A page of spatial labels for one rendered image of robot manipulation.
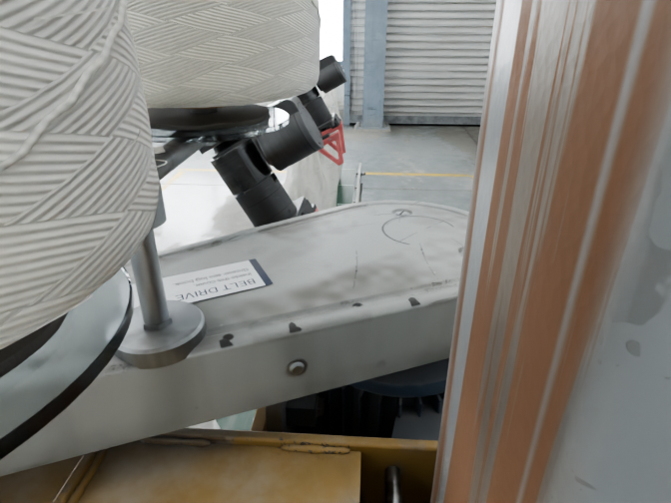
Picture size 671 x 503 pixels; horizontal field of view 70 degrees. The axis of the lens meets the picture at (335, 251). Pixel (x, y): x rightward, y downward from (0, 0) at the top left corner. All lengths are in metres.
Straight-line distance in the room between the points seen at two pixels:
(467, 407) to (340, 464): 0.16
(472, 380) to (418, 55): 7.56
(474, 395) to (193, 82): 0.21
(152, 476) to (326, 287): 0.15
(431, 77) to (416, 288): 7.45
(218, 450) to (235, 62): 0.23
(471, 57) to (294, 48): 7.53
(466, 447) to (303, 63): 0.23
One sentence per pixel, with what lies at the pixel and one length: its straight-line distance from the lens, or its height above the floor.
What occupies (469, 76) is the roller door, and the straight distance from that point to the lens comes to 7.84.
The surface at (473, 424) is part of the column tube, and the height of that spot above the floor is 1.46.
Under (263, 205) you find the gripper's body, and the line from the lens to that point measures 0.57.
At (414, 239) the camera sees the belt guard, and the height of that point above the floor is 1.42.
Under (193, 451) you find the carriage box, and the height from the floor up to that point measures 1.33.
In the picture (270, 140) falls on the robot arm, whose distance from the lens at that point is 0.55.
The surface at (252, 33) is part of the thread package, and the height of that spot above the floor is 1.57.
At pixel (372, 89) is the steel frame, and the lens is 7.32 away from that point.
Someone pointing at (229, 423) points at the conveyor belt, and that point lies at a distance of 1.70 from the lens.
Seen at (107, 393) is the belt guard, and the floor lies 1.40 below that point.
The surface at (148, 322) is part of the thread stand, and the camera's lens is 0.28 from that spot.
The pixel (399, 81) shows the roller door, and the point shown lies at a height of 0.65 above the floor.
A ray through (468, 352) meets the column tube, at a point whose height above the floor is 1.48.
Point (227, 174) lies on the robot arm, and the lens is 0.57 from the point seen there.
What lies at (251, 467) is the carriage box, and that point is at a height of 1.33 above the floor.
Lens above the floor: 1.58
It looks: 26 degrees down
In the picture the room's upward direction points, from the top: straight up
